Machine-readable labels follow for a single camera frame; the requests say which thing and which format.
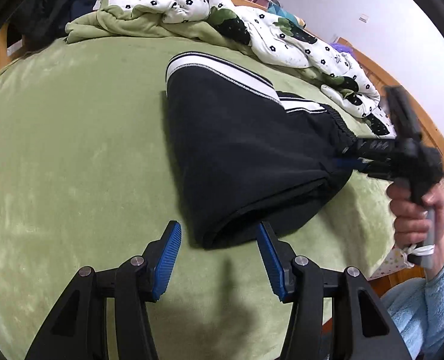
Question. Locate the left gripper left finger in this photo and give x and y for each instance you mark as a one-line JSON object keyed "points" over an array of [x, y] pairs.
{"points": [[76, 326]]}

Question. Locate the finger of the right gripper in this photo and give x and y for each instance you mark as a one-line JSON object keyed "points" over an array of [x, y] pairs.
{"points": [[373, 169], [371, 146]]}

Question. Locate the green fleece bed blanket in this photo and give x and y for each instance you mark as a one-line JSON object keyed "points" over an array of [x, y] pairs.
{"points": [[86, 180]]}

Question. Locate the black pants white stripe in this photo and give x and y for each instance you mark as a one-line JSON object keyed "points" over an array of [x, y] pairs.
{"points": [[248, 153]]}

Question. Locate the light blue sleeve forearm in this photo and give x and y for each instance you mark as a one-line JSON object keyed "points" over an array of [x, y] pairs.
{"points": [[416, 307]]}

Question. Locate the black jacket on footboard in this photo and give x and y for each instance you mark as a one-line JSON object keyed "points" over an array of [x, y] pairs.
{"points": [[38, 22]]}

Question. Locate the person's right hand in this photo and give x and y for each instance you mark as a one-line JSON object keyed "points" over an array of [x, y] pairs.
{"points": [[413, 221]]}

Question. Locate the white floral quilt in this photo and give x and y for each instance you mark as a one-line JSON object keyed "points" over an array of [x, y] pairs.
{"points": [[276, 40]]}

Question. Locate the teal patterned pillow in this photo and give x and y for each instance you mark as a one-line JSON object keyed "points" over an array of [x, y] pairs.
{"points": [[276, 9]]}

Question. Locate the purple plush item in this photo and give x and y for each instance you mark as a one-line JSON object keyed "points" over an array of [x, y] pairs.
{"points": [[342, 48]]}

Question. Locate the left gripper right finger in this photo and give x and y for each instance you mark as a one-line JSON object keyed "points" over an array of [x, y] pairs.
{"points": [[335, 315]]}

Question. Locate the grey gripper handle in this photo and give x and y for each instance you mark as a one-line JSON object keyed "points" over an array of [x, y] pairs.
{"points": [[421, 254]]}

